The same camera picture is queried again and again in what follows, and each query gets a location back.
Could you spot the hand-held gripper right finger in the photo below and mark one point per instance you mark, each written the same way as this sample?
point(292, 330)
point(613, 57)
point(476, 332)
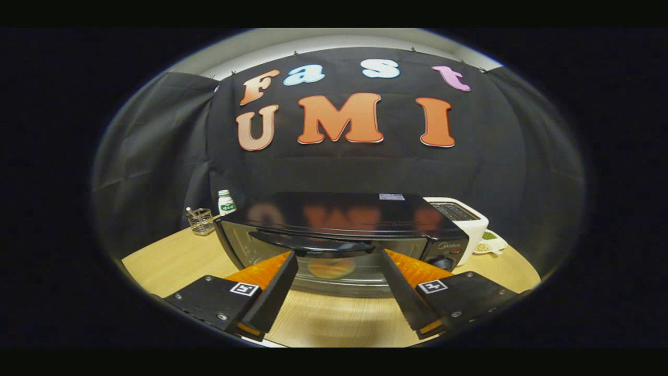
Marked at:
point(404, 292)

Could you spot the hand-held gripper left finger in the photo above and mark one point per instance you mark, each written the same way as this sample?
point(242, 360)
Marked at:
point(274, 292)

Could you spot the sugared bagel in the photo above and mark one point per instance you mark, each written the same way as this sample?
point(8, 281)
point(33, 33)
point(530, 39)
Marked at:
point(331, 269)

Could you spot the black toaster oven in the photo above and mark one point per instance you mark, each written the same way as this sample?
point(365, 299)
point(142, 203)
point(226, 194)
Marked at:
point(339, 209)

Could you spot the white toaster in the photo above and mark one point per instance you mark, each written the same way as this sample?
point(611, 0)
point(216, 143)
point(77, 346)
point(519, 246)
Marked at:
point(472, 227)

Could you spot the white bottle green label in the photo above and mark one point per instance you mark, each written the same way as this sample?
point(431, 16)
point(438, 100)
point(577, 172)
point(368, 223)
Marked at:
point(226, 203)

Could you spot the small white dish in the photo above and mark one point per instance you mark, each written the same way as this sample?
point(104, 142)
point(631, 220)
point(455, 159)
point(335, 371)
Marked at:
point(493, 244)

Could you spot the clear glass cup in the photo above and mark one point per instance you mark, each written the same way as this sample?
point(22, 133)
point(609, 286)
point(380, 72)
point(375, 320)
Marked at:
point(201, 222)

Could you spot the black backdrop cloth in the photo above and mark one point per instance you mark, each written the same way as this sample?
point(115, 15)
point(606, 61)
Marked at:
point(469, 172)

